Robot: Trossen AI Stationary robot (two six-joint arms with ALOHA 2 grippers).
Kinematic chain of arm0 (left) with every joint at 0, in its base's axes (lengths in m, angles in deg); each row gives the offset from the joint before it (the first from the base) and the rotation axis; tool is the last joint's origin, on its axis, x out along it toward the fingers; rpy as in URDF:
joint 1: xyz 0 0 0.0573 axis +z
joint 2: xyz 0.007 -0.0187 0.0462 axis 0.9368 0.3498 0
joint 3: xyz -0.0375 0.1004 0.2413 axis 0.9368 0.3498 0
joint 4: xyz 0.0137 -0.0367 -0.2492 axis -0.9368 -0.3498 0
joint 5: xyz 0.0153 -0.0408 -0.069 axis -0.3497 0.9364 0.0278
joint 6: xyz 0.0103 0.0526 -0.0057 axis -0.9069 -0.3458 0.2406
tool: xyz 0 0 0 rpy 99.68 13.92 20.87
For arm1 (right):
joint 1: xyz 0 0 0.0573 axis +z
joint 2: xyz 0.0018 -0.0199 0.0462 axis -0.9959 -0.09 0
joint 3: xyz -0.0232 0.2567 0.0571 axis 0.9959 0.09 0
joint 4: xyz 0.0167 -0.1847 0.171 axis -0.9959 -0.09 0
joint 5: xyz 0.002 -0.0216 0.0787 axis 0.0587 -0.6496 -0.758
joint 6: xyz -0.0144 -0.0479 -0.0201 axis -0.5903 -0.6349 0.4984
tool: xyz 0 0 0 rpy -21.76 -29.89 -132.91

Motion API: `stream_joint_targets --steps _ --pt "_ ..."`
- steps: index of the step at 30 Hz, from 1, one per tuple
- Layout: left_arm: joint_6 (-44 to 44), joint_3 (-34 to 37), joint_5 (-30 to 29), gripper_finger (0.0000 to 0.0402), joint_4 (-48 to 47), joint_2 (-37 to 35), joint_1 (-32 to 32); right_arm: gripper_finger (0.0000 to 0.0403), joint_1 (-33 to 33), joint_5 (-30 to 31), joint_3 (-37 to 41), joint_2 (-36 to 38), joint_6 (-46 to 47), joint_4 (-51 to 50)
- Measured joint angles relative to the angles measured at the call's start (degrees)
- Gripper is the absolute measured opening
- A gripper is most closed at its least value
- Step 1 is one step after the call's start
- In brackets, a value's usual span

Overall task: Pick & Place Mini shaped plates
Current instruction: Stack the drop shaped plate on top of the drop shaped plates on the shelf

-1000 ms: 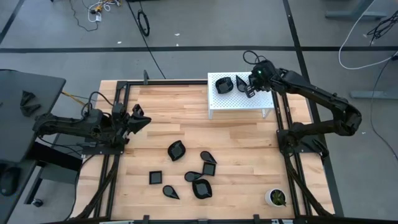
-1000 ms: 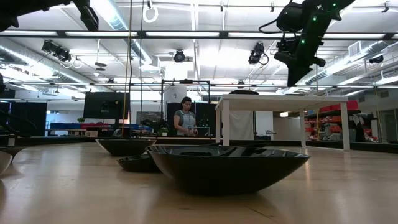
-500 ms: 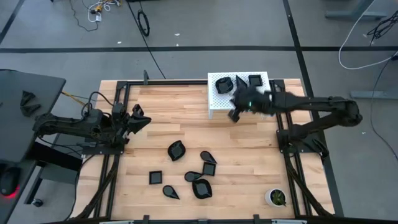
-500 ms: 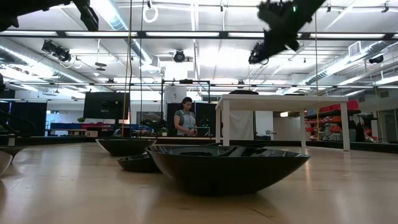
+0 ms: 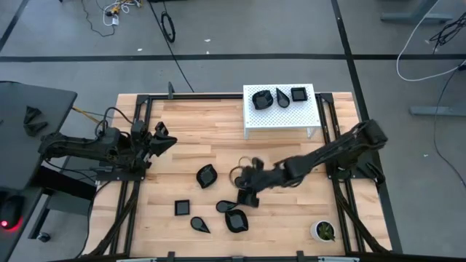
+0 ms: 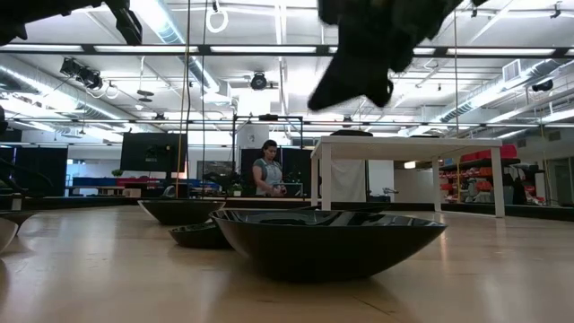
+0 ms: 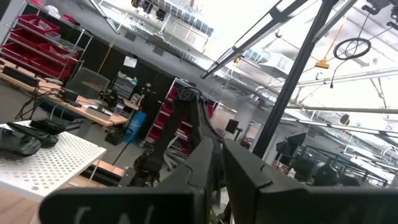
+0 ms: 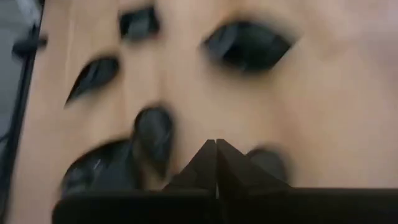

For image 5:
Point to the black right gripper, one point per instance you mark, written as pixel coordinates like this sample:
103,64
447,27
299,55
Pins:
264,178

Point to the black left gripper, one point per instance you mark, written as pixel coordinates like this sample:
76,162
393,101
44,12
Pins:
142,145

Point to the black leaf-shaped mini plate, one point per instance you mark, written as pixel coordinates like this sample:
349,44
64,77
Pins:
207,176
262,99
236,221

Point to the black teardrop mini plate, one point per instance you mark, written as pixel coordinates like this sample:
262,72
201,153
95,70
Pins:
282,99
198,223
224,206

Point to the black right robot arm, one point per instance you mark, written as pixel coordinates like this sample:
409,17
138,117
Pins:
327,153

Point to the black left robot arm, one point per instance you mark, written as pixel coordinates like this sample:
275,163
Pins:
83,145

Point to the white perforated metal shelf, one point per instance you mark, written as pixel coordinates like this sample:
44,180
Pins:
276,118

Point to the small plant in white pot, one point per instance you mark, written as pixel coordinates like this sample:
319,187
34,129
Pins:
325,231

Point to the black triangular plastic part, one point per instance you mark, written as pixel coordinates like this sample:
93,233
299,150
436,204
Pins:
36,128
31,114

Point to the dark grey desk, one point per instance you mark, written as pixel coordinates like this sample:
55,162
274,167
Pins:
14,153

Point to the black caster wheel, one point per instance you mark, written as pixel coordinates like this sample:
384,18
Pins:
44,237

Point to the black computer mouse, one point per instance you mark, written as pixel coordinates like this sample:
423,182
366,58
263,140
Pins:
11,211

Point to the grey metal desk foot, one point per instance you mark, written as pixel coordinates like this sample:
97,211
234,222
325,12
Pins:
437,111
411,16

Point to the black aluminium table frame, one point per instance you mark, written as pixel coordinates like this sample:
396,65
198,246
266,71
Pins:
196,96

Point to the black desk base frame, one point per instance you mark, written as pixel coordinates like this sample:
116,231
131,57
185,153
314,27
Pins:
65,183

